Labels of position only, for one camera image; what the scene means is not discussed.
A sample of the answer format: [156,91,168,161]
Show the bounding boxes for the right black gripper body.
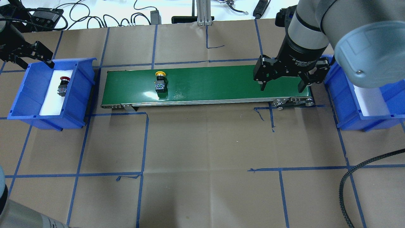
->
[253,34,330,84]

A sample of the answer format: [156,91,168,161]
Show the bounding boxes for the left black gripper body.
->
[0,15,54,64]

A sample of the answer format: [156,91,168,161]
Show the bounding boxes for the red push button switch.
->
[57,76,70,97]

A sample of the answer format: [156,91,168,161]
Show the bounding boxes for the yellow push button switch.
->
[154,71,167,93]

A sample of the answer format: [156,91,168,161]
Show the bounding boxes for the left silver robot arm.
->
[0,15,69,228]

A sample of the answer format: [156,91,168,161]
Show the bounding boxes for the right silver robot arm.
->
[253,0,405,92]

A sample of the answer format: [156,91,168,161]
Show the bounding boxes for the left blue plastic bin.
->
[7,58,96,131]

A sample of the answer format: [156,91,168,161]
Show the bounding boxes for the blue plastic bin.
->
[7,58,96,131]
[324,62,405,131]

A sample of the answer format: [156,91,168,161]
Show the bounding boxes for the green conveyor belt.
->
[98,65,313,109]

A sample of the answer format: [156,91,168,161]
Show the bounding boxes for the left white foam pad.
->
[39,70,73,116]

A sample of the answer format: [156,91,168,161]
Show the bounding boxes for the white foam pad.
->
[39,70,73,116]
[353,85,390,116]

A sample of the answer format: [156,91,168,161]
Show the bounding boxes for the black power adapter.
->
[30,11,60,32]

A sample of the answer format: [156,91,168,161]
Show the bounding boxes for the right blue plastic bin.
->
[324,62,405,131]

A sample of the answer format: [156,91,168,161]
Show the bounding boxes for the right white foam pad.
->
[353,85,390,116]

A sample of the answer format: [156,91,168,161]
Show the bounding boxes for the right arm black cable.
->
[0,14,68,31]

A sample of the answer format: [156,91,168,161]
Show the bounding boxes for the aluminium frame post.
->
[196,0,212,26]

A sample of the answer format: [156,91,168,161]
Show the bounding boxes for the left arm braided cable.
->
[339,148,405,228]

